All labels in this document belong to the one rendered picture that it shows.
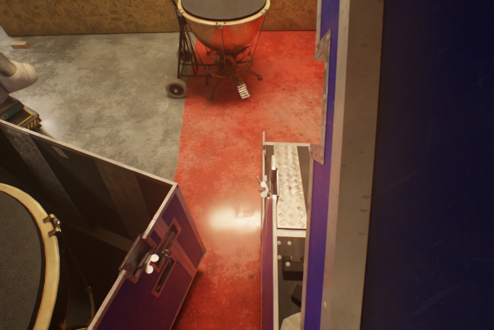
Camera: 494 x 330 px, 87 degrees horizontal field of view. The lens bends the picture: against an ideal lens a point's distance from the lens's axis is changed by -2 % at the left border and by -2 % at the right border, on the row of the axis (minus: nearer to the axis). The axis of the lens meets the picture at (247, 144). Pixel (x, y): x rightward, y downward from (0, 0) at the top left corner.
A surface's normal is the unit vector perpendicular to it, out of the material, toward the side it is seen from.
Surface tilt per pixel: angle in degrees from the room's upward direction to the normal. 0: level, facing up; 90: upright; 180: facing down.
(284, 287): 0
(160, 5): 90
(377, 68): 42
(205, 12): 0
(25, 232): 0
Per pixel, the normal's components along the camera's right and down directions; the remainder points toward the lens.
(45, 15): 0.02, 0.80
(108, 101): 0.00, -0.60
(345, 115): -0.03, 0.08
